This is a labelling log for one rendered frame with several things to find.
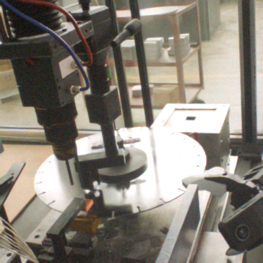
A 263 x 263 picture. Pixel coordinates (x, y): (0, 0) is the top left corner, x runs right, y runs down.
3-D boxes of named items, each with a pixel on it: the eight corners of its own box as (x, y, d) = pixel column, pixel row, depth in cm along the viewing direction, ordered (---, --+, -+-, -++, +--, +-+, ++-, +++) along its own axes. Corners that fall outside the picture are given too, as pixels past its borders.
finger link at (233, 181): (208, 189, 67) (257, 206, 62) (202, 194, 66) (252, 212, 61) (208, 165, 65) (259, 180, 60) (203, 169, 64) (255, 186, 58)
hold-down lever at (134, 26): (110, 37, 67) (107, 20, 66) (144, 34, 65) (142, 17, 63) (88, 50, 60) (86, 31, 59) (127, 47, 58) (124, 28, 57)
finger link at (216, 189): (196, 169, 72) (243, 184, 67) (178, 184, 68) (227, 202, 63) (196, 154, 71) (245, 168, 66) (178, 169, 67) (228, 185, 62)
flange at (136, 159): (157, 167, 75) (155, 155, 74) (100, 186, 71) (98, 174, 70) (135, 145, 84) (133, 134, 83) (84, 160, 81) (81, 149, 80)
